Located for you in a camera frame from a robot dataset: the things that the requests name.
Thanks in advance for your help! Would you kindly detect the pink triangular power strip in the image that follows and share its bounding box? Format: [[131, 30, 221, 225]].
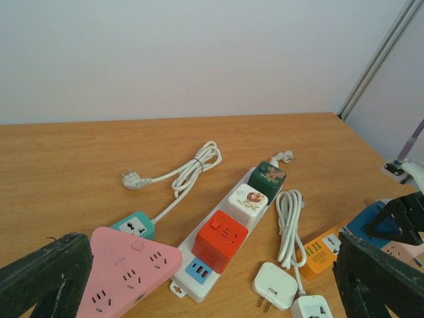
[[76, 227, 182, 317]]

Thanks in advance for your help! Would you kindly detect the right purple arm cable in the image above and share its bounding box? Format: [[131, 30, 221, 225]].
[[396, 117, 424, 163]]

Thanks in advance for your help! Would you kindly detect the white strip cable centre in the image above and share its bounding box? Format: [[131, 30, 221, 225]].
[[270, 150, 307, 297]]

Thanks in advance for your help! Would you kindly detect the white cube adapter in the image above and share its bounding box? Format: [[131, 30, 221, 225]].
[[224, 183, 268, 230]]

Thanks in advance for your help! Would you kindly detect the teal strip white cable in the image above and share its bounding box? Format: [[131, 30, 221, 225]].
[[121, 140, 223, 223]]

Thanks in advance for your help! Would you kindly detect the pink cube adapter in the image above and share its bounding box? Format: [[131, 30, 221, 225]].
[[381, 241, 423, 268]]

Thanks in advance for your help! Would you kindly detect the orange power strip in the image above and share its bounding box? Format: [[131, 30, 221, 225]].
[[299, 223, 346, 280]]

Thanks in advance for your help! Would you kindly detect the white power strip with USB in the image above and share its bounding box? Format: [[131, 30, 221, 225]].
[[290, 295, 333, 318]]

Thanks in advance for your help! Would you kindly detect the small white flat adapter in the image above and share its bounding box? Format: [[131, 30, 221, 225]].
[[252, 262, 298, 313]]

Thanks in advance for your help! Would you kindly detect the teal power strip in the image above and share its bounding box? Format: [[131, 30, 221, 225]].
[[111, 211, 155, 240]]

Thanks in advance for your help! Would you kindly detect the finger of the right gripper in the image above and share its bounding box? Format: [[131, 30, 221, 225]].
[[366, 191, 423, 245]]

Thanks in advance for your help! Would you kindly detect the blue cube adapter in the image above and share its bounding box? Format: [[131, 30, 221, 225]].
[[346, 198, 416, 249]]

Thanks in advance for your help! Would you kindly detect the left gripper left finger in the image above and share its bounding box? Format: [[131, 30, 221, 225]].
[[1, 233, 93, 317]]

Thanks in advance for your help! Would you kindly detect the dark green cube adapter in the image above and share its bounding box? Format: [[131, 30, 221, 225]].
[[247, 161, 286, 205]]

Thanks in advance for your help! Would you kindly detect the red cube adapter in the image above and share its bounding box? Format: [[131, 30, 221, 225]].
[[191, 209, 248, 274]]

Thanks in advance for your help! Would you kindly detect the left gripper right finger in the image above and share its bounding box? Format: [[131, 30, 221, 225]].
[[333, 232, 423, 317]]

